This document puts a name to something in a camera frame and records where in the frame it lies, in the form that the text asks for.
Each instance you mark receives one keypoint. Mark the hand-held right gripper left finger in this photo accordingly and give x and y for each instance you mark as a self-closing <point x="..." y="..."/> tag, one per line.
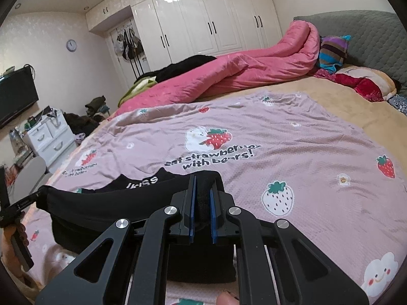
<point x="191" y="209"/>

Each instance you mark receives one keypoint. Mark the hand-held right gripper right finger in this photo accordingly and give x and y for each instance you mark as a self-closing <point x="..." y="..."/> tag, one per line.
<point x="213" y="216"/>

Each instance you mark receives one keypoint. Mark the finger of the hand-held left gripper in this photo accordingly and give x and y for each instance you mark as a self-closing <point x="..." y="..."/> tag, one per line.
<point x="12" y="216"/>
<point x="30" y="198"/>

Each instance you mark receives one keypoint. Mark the black shorts with lettered waistband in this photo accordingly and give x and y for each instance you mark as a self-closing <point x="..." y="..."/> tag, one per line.
<point x="95" y="209"/>

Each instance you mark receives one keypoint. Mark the black clothes pile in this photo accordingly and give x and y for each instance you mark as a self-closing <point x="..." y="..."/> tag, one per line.
<point x="79" y="122"/>

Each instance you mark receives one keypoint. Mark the person's left hand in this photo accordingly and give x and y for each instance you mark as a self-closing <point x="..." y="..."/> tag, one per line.
<point x="20" y="232"/>

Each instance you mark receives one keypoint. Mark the person's right hand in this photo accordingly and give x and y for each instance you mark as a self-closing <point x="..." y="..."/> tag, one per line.
<point x="227" y="299"/>

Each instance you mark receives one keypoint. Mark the grey chair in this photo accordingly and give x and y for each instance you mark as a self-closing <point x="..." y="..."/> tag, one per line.
<point x="30" y="174"/>

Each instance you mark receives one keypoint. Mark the cluttered tv stand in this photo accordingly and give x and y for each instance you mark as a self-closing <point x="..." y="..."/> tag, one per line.
<point x="20" y="147"/>

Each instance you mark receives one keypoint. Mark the white drawer cabinet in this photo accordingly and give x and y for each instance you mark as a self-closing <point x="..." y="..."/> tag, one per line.
<point x="51" y="139"/>

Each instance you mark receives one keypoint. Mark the pink strawberry printed blanket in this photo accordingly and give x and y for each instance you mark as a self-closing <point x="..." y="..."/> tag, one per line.
<point x="286" y="165"/>

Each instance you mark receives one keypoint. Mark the black television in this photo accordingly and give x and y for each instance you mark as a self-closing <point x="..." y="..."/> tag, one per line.
<point x="16" y="98"/>

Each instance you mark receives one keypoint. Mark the green blanket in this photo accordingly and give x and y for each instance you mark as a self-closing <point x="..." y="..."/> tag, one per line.
<point x="136" y="90"/>

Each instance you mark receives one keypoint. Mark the black clothing heap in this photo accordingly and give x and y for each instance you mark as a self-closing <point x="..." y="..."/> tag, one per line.
<point x="190" y="63"/>

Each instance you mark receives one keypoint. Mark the pink quilt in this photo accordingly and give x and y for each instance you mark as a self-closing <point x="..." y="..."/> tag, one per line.
<point x="238" y="70"/>

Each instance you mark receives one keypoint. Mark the hanging bags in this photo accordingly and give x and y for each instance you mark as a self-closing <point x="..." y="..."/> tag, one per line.
<point x="128" y="44"/>

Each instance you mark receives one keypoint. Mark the cream wardrobe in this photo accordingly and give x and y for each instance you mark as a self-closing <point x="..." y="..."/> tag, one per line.
<point x="197" y="22"/>

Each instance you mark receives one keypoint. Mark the red floral blanket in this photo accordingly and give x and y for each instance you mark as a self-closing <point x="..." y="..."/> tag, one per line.
<point x="362" y="85"/>

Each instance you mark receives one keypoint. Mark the striped pillow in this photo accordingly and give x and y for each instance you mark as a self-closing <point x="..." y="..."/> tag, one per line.
<point x="332" y="52"/>

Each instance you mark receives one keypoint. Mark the dark patterned pillow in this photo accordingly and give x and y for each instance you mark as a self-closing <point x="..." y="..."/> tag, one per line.
<point x="399" y="103"/>

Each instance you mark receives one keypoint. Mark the grey quilted headboard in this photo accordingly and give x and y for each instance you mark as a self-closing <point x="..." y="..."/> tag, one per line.
<point x="375" y="44"/>

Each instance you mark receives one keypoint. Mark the round wall clock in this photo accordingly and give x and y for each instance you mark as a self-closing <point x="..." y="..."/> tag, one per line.
<point x="71" y="45"/>

